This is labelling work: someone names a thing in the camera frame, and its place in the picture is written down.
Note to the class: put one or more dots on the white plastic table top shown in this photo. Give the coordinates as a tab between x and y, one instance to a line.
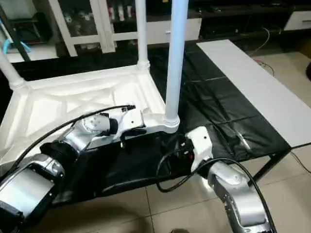
73	97

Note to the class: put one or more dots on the white plastic table leg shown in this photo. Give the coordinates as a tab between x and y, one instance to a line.
176	63
142	34
9	70

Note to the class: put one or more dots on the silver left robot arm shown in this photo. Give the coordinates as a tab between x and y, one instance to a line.
58	150

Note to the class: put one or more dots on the black work mat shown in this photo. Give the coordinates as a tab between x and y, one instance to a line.
218	116

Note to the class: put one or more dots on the black stand leg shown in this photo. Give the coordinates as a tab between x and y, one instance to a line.
272	165

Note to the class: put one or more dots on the white flat sheet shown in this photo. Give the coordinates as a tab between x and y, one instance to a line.
262	87

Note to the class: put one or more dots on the white drawer unit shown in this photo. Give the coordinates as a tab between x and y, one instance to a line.
158	31

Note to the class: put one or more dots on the white glass door cabinet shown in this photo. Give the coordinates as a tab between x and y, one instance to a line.
97	24

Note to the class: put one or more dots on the black tv cabinet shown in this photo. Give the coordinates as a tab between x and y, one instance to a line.
243	17

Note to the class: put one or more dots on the light blue mop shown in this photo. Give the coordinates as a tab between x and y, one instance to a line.
12	46

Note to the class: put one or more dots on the grey metal pole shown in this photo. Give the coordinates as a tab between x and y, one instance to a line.
14	34

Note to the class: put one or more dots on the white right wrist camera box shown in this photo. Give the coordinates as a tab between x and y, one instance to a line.
200	145

